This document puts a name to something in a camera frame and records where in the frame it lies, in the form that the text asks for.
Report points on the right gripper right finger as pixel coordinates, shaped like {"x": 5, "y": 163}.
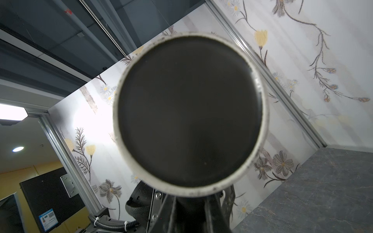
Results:
{"x": 215, "y": 222}

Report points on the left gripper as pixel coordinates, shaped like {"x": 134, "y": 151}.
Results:
{"x": 144, "y": 204}

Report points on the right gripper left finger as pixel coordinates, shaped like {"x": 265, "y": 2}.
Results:
{"x": 163, "y": 214}

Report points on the black mug white rim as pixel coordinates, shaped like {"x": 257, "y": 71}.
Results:
{"x": 190, "y": 116}

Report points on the black wall monitor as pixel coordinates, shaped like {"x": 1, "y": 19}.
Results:
{"x": 49, "y": 201}

